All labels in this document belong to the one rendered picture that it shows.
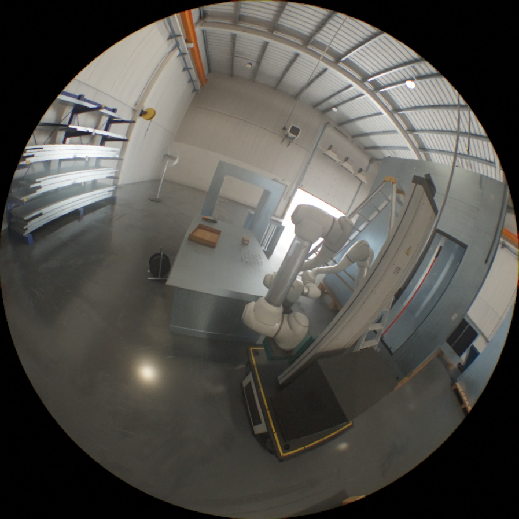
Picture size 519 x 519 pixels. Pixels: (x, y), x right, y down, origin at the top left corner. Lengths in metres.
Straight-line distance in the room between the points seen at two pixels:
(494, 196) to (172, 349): 3.95
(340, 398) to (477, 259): 2.26
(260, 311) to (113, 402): 1.23
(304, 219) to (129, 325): 1.62
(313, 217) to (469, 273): 2.20
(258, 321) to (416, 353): 2.18
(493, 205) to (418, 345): 2.05
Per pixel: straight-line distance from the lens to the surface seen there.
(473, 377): 6.24
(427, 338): 2.57
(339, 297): 3.39
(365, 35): 7.78
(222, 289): 1.24
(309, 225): 0.81
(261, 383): 1.26
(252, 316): 0.93
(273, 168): 11.08
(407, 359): 2.67
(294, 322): 0.96
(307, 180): 11.78
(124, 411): 1.43
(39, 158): 3.49
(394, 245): 0.80
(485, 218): 2.80
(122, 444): 1.43
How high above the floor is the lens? 1.38
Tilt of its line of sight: 22 degrees down
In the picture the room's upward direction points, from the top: 25 degrees clockwise
